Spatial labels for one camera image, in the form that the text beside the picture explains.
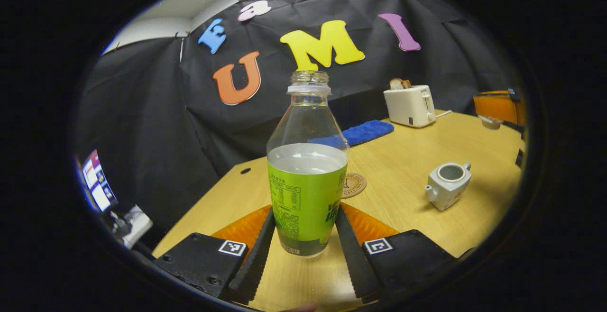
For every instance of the computer monitor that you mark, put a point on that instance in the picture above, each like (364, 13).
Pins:
(98, 181)

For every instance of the white side table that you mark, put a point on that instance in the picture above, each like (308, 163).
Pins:
(140, 224)

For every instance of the white toaster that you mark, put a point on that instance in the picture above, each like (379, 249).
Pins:
(409, 105)

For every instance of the blue towel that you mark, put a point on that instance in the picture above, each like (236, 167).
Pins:
(370, 132)

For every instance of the green label water bottle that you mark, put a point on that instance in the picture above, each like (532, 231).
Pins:
(306, 198)

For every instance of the round wooden coaster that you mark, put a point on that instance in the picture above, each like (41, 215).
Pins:
(355, 185)

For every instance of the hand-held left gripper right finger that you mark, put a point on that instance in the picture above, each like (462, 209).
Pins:
(353, 260)

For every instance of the bread slice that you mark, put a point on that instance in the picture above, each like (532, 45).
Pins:
(399, 84)

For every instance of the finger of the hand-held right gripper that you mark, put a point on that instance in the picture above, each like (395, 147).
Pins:
(519, 159)
(498, 105)

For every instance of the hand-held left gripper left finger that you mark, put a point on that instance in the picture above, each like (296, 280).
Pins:
(256, 260)

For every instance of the white ceramic teacup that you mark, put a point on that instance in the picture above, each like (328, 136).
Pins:
(446, 191)

